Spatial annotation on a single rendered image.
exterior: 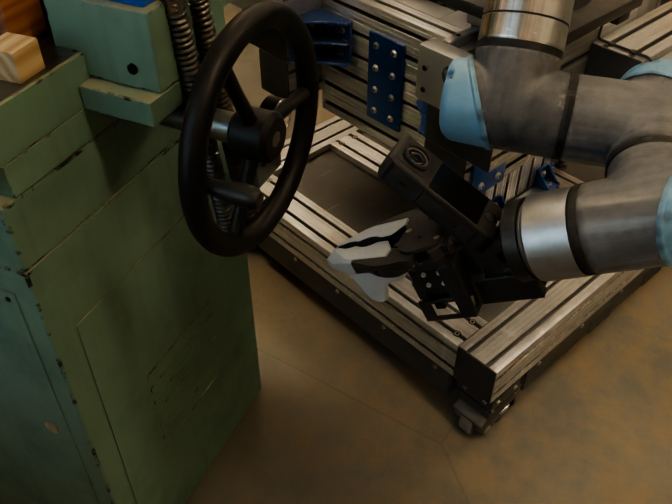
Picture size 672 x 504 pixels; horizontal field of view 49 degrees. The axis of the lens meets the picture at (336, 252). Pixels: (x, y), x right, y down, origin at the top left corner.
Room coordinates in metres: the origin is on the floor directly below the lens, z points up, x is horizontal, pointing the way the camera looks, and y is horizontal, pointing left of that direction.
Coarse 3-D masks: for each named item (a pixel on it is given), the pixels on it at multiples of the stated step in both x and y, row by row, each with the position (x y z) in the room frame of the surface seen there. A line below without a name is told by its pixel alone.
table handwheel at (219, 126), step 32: (224, 32) 0.68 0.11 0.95; (256, 32) 0.70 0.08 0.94; (288, 32) 0.78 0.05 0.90; (224, 64) 0.65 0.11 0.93; (192, 96) 0.62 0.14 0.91; (192, 128) 0.60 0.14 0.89; (224, 128) 0.72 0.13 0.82; (256, 128) 0.69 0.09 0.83; (192, 160) 0.59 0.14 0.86; (256, 160) 0.69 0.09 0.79; (288, 160) 0.79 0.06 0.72; (192, 192) 0.58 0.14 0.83; (288, 192) 0.76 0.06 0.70; (192, 224) 0.59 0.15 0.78; (256, 224) 0.69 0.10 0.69; (224, 256) 0.62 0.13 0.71
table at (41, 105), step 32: (224, 0) 1.00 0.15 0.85; (64, 64) 0.71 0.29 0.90; (0, 96) 0.64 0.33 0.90; (32, 96) 0.66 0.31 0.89; (64, 96) 0.70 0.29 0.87; (96, 96) 0.71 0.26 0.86; (128, 96) 0.70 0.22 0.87; (160, 96) 0.70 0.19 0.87; (0, 128) 0.62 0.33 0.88; (32, 128) 0.65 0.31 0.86; (0, 160) 0.61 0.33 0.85
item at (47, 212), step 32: (128, 128) 0.78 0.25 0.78; (160, 128) 0.83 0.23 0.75; (64, 160) 0.68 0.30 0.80; (96, 160) 0.72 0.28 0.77; (128, 160) 0.77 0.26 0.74; (32, 192) 0.63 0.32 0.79; (64, 192) 0.67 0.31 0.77; (96, 192) 0.71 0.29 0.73; (0, 224) 0.59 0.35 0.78; (32, 224) 0.62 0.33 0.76; (64, 224) 0.65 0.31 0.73; (0, 256) 0.60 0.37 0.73; (32, 256) 0.60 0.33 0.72
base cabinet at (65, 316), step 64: (128, 192) 0.75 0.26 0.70; (64, 256) 0.64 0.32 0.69; (128, 256) 0.73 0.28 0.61; (192, 256) 0.84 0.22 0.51; (0, 320) 0.62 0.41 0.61; (64, 320) 0.61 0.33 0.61; (128, 320) 0.70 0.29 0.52; (192, 320) 0.82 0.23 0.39; (0, 384) 0.64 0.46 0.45; (64, 384) 0.59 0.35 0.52; (128, 384) 0.67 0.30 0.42; (192, 384) 0.79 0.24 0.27; (256, 384) 0.97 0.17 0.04; (0, 448) 0.68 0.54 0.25; (64, 448) 0.61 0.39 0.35; (128, 448) 0.64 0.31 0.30; (192, 448) 0.76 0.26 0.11
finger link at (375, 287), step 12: (336, 252) 0.54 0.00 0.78; (348, 252) 0.53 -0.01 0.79; (360, 252) 0.52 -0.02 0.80; (372, 252) 0.51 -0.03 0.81; (384, 252) 0.50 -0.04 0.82; (336, 264) 0.53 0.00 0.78; (348, 264) 0.51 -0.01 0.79; (360, 276) 0.52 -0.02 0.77; (372, 276) 0.51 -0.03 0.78; (372, 288) 0.51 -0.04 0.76; (384, 288) 0.51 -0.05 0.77; (384, 300) 0.51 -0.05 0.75
